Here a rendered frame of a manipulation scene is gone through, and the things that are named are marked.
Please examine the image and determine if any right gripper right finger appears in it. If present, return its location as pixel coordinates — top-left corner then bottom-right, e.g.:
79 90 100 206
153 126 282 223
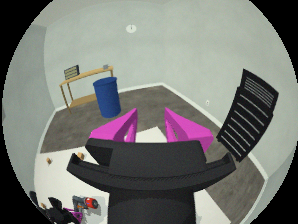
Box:
164 108 214 153

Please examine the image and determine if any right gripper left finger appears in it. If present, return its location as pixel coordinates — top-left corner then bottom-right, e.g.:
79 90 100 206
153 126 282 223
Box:
89 108 138 142

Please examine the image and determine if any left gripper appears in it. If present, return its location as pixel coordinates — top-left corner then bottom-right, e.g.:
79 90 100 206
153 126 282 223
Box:
63 208 83 224

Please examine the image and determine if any dark grey l-shaped nozzle body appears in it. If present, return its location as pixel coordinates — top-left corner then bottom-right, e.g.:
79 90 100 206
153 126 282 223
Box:
72 196 98 213

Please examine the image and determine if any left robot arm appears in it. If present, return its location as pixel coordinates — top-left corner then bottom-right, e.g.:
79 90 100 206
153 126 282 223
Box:
37 197 72 224

